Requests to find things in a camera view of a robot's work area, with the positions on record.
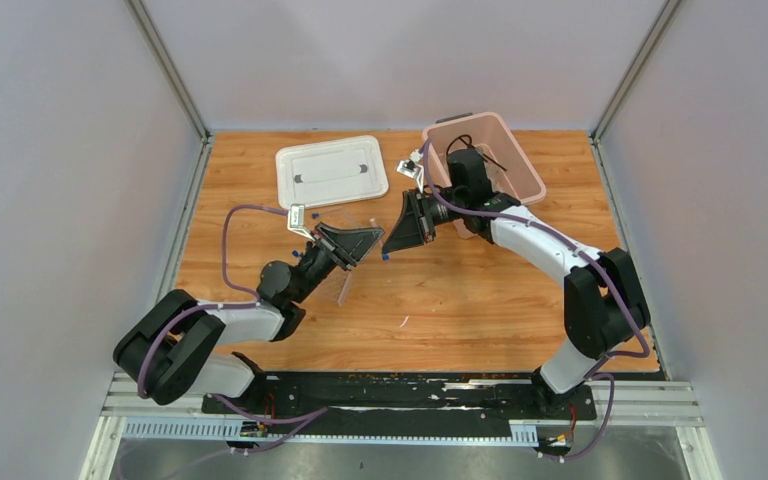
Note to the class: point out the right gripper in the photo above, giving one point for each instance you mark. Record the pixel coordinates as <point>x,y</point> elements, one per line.
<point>411,228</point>

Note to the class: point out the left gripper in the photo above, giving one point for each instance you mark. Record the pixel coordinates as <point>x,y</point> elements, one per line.
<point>347,247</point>

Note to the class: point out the clear test tube rack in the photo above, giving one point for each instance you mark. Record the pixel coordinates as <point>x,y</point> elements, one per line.
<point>340,286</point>

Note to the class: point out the black metal tripod stand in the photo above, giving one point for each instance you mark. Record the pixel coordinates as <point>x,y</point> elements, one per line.
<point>467,141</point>

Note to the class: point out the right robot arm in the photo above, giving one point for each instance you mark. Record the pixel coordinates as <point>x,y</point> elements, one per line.
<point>605,311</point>

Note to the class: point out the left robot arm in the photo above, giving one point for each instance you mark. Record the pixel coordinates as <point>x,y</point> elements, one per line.
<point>170,351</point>

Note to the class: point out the white plastic lid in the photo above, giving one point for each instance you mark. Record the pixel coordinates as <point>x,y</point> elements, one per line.
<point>331,172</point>

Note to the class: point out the pink plastic bin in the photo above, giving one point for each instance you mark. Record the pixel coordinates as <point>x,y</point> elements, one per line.
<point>508,167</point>

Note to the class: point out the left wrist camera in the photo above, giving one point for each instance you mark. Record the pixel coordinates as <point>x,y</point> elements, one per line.
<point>296,221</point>

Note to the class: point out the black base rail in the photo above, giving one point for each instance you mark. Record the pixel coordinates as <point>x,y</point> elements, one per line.
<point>436,404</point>

